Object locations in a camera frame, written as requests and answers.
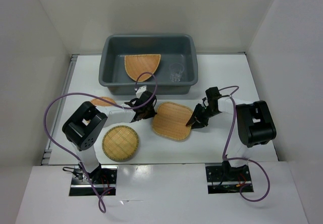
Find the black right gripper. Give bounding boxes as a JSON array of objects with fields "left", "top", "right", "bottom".
[{"left": 186, "top": 103, "right": 219, "bottom": 129}]

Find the square woven tray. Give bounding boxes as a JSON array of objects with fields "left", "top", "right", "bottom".
[{"left": 152, "top": 101, "right": 193, "bottom": 141}]

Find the round green-rimmed bamboo tray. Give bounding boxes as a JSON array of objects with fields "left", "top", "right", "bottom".
[{"left": 102, "top": 125, "right": 139, "bottom": 161}]

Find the grey plastic bin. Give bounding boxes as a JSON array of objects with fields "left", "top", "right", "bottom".
[{"left": 98, "top": 33, "right": 198, "bottom": 95}]

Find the clear plastic cup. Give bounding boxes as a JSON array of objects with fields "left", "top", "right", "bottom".
[{"left": 169, "top": 63, "right": 184, "bottom": 82}]

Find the triangular woven tray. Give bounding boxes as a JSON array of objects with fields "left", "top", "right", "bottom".
[{"left": 124, "top": 54, "right": 161, "bottom": 81}]

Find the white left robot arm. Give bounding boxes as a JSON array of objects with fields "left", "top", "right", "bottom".
[{"left": 62, "top": 90, "right": 157, "bottom": 184}]

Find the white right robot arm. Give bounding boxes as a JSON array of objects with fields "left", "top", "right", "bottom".
[{"left": 186, "top": 85, "right": 277, "bottom": 180}]

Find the round tan woven tray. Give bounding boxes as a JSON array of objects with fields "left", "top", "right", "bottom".
[{"left": 90, "top": 96, "right": 116, "bottom": 107}]

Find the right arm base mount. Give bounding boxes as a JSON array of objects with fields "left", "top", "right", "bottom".
[{"left": 205, "top": 163, "right": 254, "bottom": 194}]

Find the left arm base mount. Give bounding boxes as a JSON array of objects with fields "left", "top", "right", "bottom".
[{"left": 62, "top": 165, "right": 118, "bottom": 196}]

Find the aluminium table edge rail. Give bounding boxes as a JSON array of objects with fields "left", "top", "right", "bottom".
[{"left": 40, "top": 54, "right": 79, "bottom": 166}]

